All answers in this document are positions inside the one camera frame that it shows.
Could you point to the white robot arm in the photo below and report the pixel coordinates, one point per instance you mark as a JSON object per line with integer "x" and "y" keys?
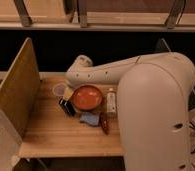
{"x": 152, "y": 106}

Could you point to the orange bowl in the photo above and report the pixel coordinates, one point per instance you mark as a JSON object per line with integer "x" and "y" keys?
{"x": 87, "y": 97}

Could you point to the white small bottle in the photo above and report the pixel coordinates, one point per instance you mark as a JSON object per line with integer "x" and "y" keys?
{"x": 111, "y": 102}

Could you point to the blue cloth piece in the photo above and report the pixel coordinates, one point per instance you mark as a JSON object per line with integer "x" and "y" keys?
{"x": 90, "y": 119}

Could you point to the clear plastic cup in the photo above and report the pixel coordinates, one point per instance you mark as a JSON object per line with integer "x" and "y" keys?
{"x": 59, "y": 89}

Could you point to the right wooden side panel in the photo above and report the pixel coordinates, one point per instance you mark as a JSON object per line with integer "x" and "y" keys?
{"x": 162, "y": 46}

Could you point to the wooden side panel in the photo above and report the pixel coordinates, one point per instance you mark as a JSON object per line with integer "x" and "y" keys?
{"x": 18, "y": 90}
{"x": 162, "y": 46}

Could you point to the left wooden side panel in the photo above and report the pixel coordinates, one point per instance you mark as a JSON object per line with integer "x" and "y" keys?
{"x": 18, "y": 90}

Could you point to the wooden upper shelf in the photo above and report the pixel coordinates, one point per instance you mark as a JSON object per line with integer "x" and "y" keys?
{"x": 99, "y": 15}

